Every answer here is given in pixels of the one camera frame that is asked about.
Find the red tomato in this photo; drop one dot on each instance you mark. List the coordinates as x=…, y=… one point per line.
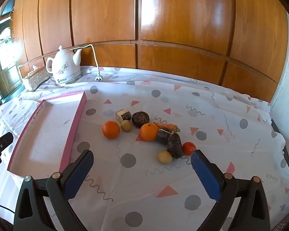
x=189, y=148

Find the round dark root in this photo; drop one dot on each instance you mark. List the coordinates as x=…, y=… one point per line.
x=140, y=119

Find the white patterned tablecloth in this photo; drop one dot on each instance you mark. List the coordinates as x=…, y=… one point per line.
x=207, y=115

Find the short dark-skinned root piece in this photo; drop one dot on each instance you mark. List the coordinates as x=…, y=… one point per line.
x=122, y=116

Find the white floral electric kettle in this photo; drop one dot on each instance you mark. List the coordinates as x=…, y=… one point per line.
x=65, y=69

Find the orange with stem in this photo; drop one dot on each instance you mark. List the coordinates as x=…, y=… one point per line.
x=148, y=132

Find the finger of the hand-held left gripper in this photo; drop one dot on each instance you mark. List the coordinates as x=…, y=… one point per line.
x=3, y=140

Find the small potato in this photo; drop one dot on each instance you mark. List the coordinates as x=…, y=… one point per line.
x=126, y=126

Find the orange without stem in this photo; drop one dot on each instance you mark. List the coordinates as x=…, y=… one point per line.
x=111, y=130

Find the wooden door with glass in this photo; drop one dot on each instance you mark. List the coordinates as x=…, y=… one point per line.
x=7, y=77

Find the large potato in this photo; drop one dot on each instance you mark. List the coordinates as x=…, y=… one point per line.
x=165, y=157

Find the orange carrot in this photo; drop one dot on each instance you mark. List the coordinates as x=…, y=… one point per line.
x=168, y=126

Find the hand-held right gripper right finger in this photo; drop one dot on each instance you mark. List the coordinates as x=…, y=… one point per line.
x=204, y=173

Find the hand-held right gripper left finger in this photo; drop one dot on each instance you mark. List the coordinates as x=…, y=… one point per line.
x=80, y=173

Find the gold embossed tissue box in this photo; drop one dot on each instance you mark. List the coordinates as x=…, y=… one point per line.
x=36, y=79

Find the long dark lumpy root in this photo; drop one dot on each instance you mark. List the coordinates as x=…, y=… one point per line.
x=174, y=146

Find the pink shallow tray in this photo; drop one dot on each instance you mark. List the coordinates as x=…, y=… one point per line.
x=45, y=134

